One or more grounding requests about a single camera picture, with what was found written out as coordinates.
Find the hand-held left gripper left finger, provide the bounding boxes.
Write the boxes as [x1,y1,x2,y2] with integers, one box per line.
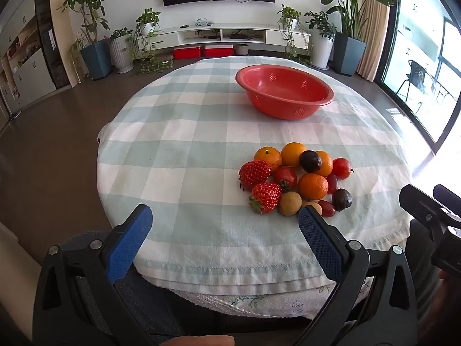
[32,204,160,346]

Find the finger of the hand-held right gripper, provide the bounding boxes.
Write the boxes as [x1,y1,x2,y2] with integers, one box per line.
[398,184,461,230]
[433,183,461,212]

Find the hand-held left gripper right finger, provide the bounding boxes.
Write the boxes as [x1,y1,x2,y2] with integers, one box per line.
[293,206,419,346]

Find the dark purple passion fruit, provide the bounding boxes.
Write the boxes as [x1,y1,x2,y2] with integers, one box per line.
[332,188,353,212]
[299,150,323,174]

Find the small orange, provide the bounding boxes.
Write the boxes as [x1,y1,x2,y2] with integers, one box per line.
[281,142,307,167]
[315,151,334,177]
[254,146,282,172]
[297,173,329,200]

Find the red strawberry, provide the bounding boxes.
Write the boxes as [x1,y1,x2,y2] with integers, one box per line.
[239,160,272,191]
[248,182,282,215]

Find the red plastic colander bowl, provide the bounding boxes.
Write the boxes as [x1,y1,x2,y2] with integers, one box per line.
[235,64,334,121]

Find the person's left hand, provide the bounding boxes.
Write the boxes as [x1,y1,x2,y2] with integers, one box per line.
[158,334,235,346]

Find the white floral cloth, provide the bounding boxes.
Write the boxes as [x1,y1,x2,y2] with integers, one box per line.
[173,280,371,320]

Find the green white checkered tablecloth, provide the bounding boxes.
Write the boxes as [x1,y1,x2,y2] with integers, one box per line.
[97,56,413,297]

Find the black balcony chair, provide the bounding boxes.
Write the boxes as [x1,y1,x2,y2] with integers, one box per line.
[396,59,437,114]

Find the black-framed sliding glass door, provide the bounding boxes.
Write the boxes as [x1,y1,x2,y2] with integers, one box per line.
[375,0,461,154]

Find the large-leaf plant in grey-blue pot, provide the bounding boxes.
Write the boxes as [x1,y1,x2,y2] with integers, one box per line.
[311,0,395,77]

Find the bushy plant in tall white pot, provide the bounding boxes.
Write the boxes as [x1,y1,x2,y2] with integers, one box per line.
[304,11,338,70]

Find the beige curtain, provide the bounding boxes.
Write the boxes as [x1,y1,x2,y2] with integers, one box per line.
[355,0,392,82]

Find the white balcony cabinet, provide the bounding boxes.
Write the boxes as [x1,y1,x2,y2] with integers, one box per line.
[396,0,455,62]

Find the potted tree in blue pot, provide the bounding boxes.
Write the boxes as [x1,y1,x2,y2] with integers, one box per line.
[58,0,113,81]

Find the plant in white ribbed pot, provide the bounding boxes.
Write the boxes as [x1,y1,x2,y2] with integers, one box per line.
[107,28,135,75]

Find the built-in storage cabinet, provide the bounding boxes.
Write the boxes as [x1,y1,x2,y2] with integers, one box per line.
[0,0,73,131]

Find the white television cabinet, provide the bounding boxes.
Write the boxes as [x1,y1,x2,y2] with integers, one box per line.
[138,23,312,53]

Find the trailing pothos in white pot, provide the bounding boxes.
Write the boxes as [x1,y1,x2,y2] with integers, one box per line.
[129,8,174,76]
[277,4,312,66]

